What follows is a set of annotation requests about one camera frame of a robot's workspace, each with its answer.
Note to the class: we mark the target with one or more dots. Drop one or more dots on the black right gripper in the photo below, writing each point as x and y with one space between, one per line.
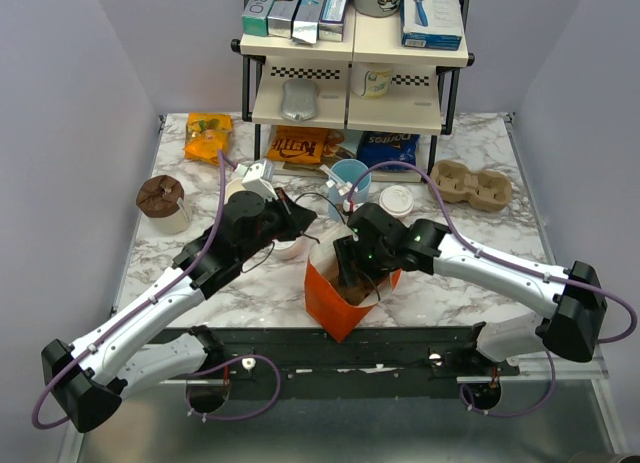
348 248

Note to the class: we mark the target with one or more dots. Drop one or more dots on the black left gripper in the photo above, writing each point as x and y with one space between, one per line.
297 218

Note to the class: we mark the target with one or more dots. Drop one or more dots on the separated brown pulp carrier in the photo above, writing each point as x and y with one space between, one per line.
355 295

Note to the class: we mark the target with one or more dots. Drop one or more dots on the orange paper bag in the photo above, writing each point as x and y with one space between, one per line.
322 302

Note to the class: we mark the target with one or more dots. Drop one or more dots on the kraft paper cup stack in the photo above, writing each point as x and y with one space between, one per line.
234 186

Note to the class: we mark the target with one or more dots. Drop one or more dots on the single kraft paper cup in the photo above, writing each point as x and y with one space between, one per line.
400 215

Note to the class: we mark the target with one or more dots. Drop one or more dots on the single white cup lid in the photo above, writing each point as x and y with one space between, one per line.
396 198

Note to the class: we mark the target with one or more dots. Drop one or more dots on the brown pulp cup carrier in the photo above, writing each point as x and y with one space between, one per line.
484 190

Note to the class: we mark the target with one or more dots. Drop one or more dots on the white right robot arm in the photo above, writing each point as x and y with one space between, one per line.
566 306

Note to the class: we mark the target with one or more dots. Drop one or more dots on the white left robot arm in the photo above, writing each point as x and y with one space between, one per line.
91 376

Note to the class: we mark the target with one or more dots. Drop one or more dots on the blue cylindrical sugar container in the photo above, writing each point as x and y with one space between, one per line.
349 170

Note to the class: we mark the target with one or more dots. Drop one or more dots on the orange kettle chips bag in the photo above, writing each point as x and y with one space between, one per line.
298 145

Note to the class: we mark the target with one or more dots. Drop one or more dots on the brown cookie snack bag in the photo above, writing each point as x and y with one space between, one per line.
340 145

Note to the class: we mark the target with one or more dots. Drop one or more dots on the blue doritos bag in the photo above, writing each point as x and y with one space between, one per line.
378 147

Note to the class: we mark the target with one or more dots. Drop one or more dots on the silver grey sponge pouch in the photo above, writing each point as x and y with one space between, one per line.
299 102

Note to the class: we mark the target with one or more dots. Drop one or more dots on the orange yellow snack bag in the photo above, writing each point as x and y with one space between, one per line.
205 135

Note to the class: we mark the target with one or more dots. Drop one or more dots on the brown topped white container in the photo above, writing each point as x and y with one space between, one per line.
162 199

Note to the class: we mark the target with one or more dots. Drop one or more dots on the white yellow printed cup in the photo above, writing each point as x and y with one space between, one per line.
370 80

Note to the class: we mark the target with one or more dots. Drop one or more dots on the silver blue toothpaste box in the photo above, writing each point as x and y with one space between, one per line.
306 22

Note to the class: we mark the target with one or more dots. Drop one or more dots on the purple white toothpaste box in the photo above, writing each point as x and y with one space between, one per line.
332 20

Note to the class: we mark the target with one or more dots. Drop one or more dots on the teal toothpaste box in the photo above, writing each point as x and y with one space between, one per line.
254 17

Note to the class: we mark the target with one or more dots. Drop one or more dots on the blue razor package box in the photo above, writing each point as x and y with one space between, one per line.
431 24

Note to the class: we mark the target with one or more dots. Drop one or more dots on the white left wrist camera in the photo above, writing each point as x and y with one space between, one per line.
257 177

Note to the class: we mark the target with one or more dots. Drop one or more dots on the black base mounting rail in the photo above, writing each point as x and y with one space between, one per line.
307 363

